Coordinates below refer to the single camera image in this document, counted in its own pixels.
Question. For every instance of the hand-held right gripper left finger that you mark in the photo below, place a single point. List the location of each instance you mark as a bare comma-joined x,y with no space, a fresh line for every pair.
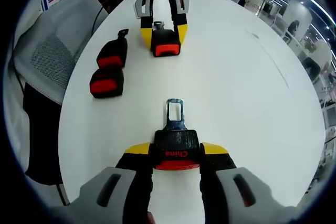
136,182

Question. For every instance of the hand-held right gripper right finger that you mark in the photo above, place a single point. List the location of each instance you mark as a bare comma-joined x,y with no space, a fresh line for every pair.
218,182

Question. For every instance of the black red seat belt buckle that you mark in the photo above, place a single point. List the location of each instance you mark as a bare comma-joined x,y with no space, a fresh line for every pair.
166,40
106,83
113,52

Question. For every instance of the metal seat belt tongue black housing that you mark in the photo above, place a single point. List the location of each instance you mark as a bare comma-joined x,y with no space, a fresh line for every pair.
176,140

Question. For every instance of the person's body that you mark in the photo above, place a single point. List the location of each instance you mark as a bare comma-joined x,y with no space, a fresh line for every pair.
47,58

